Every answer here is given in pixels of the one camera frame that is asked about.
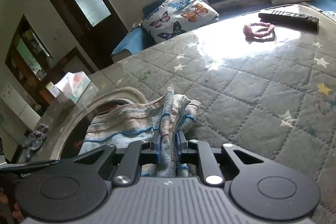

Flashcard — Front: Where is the black remote control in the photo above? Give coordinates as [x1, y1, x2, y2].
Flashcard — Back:
[258, 10, 319, 32]

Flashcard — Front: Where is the blue cushion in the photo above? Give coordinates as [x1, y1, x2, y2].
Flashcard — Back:
[111, 26, 155, 57]

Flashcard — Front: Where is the grey blue knit cloth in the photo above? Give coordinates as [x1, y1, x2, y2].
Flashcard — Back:
[21, 124, 49, 162]

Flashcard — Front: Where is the dark wooden shelf cabinet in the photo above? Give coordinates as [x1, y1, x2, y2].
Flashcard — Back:
[5, 16, 94, 115]

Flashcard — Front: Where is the left hand holding gripper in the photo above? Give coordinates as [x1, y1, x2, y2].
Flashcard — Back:
[1, 185, 25, 223]

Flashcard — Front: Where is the butterfly print pillow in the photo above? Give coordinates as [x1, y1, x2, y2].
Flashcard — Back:
[141, 0, 219, 44]

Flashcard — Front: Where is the striped blue beige knit garment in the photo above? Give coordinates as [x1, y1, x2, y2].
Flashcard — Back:
[80, 85, 201, 177]

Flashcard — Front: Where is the white pink tissue box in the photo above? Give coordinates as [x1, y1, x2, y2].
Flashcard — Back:
[46, 71, 98, 105]

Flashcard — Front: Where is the grey quilted star tablecloth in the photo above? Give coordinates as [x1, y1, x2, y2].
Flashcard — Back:
[33, 5, 335, 223]

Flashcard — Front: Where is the dark door with frosted glass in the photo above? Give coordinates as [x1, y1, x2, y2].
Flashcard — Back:
[50, 0, 127, 69]

